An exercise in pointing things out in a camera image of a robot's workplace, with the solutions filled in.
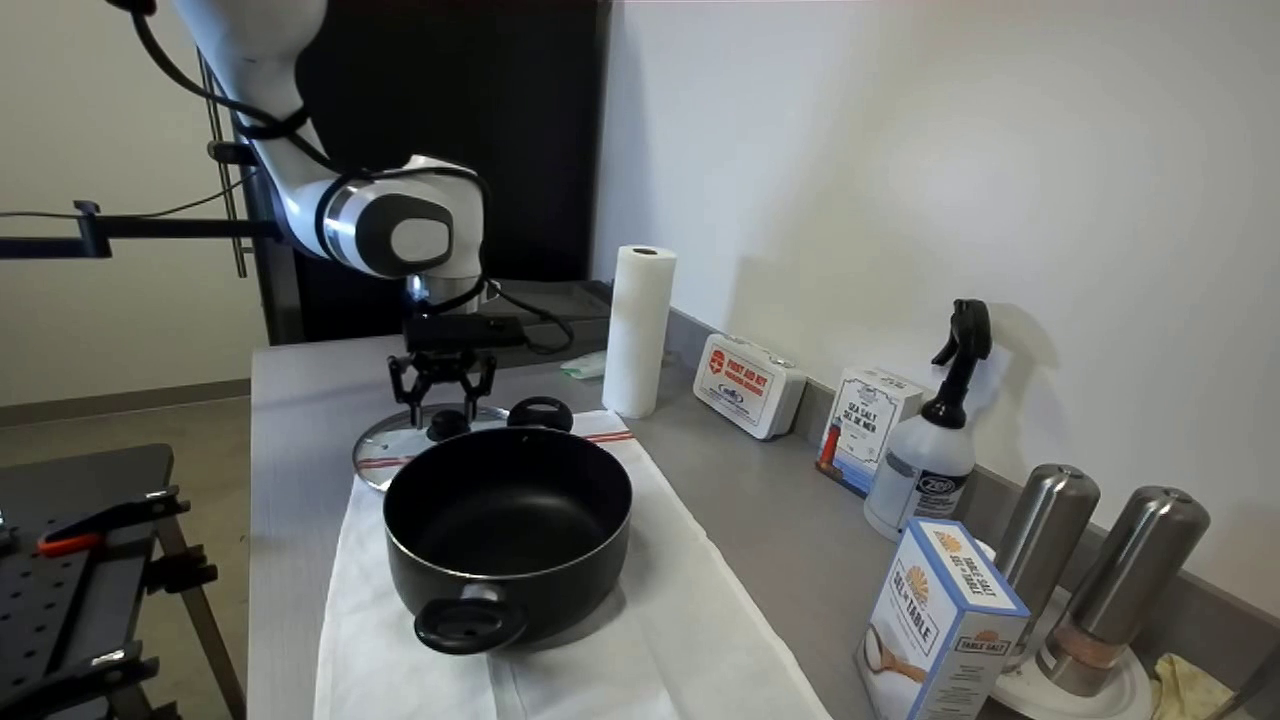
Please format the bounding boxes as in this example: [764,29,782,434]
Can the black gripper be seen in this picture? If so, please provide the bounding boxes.
[382,349,500,433]

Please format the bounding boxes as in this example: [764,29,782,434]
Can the glass pot lid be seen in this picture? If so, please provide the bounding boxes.
[347,395,519,496]

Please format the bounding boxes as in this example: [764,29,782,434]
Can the black cooking pot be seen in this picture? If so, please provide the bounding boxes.
[379,393,639,661]

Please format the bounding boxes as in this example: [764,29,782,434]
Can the white paper towel roll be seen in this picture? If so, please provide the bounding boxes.
[598,241,680,425]

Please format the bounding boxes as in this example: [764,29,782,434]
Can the white first aid box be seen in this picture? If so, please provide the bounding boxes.
[686,329,812,449]

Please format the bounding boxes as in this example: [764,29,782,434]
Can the white towel red stripes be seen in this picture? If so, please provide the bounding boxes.
[308,403,837,720]

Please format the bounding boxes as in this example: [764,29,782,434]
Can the black perforated work table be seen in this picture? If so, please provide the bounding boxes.
[0,441,252,720]

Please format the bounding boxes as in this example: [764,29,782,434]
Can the white carton red print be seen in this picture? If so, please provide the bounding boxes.
[812,363,931,500]

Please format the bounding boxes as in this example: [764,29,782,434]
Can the clear spray bottle black nozzle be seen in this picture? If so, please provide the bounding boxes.
[861,295,998,542]

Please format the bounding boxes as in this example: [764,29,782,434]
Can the white carton orange print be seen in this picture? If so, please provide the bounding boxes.
[851,512,1035,720]

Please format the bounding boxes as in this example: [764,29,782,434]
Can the steel grinder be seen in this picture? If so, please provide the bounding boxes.
[988,460,1105,632]
[1035,481,1217,698]

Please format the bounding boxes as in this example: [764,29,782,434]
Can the white plate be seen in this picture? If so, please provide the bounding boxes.
[988,618,1159,720]

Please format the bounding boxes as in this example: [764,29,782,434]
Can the yellow cloth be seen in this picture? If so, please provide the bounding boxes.
[1147,646,1238,720]

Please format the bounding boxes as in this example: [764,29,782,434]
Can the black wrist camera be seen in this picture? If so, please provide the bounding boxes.
[399,305,528,358]

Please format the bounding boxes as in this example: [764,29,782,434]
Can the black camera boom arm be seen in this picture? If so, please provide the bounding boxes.
[0,195,290,263]

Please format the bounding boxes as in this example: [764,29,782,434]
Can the red handled clamp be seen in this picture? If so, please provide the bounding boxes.
[28,484,192,563]

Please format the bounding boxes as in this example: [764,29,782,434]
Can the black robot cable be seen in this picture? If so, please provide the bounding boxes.
[107,0,353,182]

